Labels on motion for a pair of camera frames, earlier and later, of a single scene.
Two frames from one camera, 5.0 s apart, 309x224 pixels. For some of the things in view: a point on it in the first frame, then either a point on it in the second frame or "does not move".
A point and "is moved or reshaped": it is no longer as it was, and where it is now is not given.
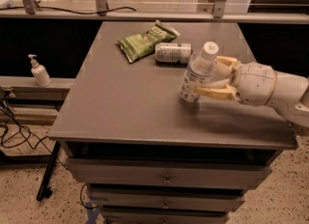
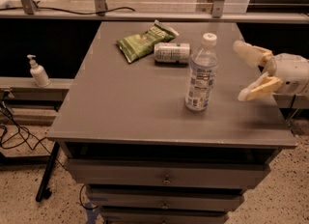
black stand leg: x=43 y=191 does not move
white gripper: x=256 y=83 -> x=291 y=71
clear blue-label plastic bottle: x=201 y=70 is moved or reshaped
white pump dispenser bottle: x=40 y=72 does not move
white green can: x=173 y=52 does not move
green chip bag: x=143 y=44 does not move
